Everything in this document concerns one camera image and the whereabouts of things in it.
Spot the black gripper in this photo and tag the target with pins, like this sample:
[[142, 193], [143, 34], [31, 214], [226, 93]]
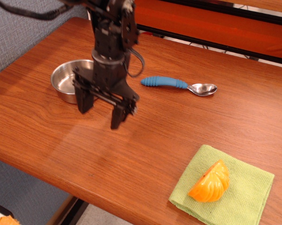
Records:
[[106, 81]]

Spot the silver steel pan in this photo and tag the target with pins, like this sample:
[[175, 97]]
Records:
[[62, 79]]

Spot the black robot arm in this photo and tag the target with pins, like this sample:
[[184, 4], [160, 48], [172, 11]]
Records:
[[115, 31]]

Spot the green folded cloth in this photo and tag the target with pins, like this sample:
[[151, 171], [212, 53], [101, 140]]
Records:
[[241, 204]]

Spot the wooden table leg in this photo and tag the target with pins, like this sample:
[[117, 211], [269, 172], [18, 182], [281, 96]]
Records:
[[70, 212]]

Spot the orange plastic fruit slice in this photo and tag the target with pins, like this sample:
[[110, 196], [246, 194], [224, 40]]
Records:
[[212, 185]]

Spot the orange object at corner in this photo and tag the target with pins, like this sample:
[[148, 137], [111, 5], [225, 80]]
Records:
[[8, 220]]

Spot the blue handled metal spoon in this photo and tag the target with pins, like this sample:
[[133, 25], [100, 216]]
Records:
[[199, 89]]

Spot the orange panel black frame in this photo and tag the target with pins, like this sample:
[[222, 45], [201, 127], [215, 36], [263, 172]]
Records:
[[248, 27]]

